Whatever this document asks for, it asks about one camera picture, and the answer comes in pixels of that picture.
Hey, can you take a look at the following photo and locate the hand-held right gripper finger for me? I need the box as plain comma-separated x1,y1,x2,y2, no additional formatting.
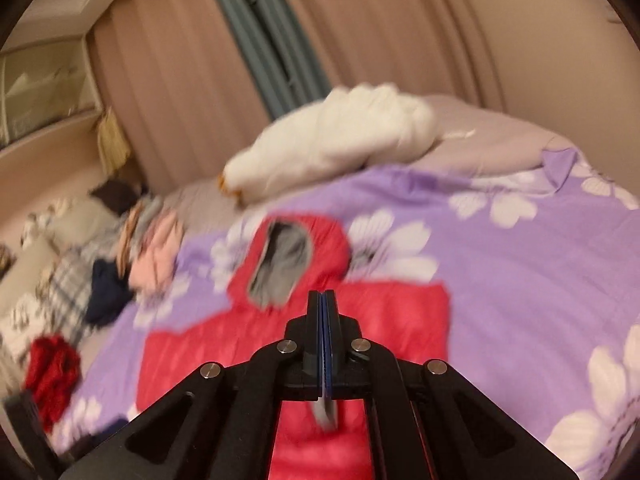
59,290,327,480
324,290,581,480

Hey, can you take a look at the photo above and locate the red down jacket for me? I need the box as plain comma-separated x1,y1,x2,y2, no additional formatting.
137,212,451,480

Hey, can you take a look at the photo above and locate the red knit garment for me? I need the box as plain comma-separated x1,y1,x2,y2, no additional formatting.
24,334,84,435

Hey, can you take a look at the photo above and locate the plaid cloth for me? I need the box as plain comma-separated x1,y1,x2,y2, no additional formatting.
42,244,127,343

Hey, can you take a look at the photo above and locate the navy garment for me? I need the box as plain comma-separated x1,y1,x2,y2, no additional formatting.
84,259,137,327

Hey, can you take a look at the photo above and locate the purple floral bed sheet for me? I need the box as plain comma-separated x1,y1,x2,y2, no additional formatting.
50,152,640,480

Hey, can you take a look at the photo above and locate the pink garment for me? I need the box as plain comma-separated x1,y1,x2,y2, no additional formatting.
129,210,184,295

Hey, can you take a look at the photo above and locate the white plush blanket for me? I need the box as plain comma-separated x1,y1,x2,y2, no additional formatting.
219,84,442,207

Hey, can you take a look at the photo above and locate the grey garment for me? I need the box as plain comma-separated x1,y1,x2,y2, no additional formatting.
131,195,167,232

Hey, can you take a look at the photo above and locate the brown striped garment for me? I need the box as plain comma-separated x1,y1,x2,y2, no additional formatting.
116,210,147,277

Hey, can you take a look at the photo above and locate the white floral patterned cloth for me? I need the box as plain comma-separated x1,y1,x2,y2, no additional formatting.
20,200,71,247

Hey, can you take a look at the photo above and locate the dark brown garment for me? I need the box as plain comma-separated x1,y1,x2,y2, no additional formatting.
89,177,147,217

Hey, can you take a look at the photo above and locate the yellow hanging cloth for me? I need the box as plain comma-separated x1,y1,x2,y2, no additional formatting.
96,107,134,172

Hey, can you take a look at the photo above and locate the beige pink curtain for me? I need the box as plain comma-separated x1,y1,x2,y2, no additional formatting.
89,0,275,197
265,0,503,111

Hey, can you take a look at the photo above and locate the teal curtain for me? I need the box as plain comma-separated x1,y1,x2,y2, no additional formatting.
201,0,332,120

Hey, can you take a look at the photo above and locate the cream wall shelf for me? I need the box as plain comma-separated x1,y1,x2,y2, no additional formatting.
0,35,103,153

